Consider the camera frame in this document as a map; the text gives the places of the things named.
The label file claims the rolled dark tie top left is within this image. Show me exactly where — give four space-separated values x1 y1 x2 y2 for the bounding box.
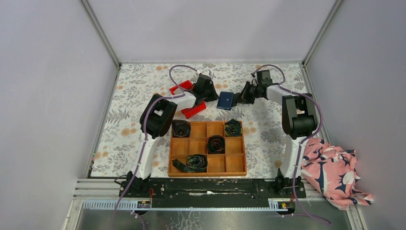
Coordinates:
172 120 191 138

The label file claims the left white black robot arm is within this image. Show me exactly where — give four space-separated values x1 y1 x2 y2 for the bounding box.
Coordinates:
129 74 219 197

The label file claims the pink floral cloth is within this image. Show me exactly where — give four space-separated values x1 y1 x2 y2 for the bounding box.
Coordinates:
301 138 373 210

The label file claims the wooden compartment tray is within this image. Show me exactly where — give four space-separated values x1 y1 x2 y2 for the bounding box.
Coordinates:
168 119 248 177

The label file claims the rolled dark tie centre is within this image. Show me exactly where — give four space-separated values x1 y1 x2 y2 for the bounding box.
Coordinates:
207 135 226 154

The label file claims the red plastic bin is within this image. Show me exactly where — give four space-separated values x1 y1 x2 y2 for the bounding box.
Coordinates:
169 86 206 119

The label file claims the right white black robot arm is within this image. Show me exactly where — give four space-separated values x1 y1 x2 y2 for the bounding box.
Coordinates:
232 69 320 197

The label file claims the rolled green tie bottom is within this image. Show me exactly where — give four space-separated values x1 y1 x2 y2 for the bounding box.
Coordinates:
171 154 208 173

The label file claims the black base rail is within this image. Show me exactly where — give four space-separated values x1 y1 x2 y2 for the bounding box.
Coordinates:
119 178 306 209

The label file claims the rolled dark tie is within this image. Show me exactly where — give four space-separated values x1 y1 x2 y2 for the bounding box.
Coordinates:
207 135 226 154
172 120 191 138

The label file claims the navy blue card holder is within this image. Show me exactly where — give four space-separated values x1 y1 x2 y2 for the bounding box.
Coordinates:
216 92 234 111

